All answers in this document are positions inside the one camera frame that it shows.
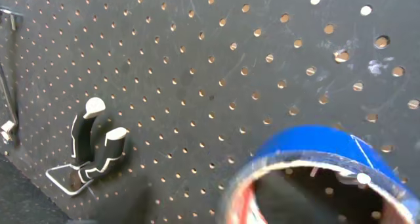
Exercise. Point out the wrench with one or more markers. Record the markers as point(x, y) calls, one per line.
point(7, 127)

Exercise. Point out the metal hook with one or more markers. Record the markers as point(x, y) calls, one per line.
point(57, 184)
point(363, 178)
point(11, 17)

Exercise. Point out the roll of blue tape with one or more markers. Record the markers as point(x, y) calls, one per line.
point(315, 140)

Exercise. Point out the black pegboard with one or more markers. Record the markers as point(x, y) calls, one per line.
point(210, 53)

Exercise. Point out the black and white pliers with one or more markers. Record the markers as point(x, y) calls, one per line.
point(82, 135)

